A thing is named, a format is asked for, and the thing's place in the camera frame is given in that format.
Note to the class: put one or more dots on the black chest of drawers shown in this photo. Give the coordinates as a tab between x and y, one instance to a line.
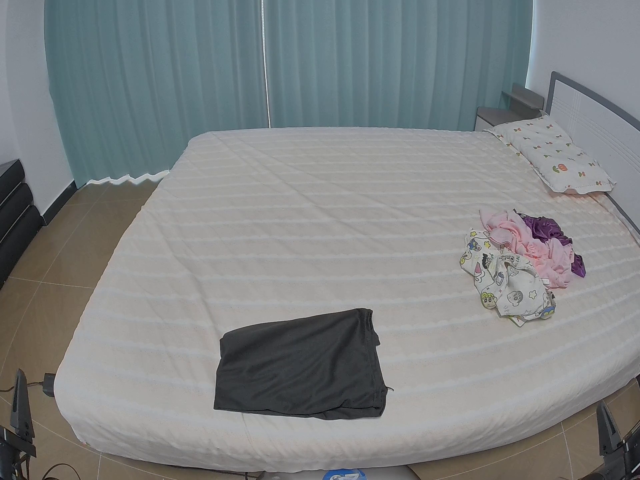
15	208

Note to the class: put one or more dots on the pink garment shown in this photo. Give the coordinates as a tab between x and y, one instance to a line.
545	253

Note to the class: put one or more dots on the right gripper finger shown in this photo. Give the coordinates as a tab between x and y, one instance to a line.
607	428

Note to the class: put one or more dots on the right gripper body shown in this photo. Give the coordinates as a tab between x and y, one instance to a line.
625	455

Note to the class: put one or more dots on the white printed pillow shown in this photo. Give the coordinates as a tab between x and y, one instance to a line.
555	155

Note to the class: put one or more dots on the purple garment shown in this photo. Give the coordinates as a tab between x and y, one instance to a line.
545	228

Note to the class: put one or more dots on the white printed pyjama garment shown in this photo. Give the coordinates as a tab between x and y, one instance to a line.
515	288

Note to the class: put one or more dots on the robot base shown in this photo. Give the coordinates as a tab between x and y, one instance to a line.
340	474

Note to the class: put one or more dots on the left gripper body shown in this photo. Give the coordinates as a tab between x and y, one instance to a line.
17	448

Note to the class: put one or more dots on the bed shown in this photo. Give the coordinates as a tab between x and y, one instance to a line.
325	218

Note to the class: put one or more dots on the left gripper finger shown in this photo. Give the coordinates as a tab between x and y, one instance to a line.
21	408

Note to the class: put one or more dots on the grey bedside table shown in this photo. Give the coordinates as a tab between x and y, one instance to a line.
505	113

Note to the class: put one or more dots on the blue-green curtain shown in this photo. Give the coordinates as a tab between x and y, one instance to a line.
150	68
390	43

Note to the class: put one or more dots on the black T-shirt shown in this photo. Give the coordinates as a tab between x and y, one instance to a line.
300	363

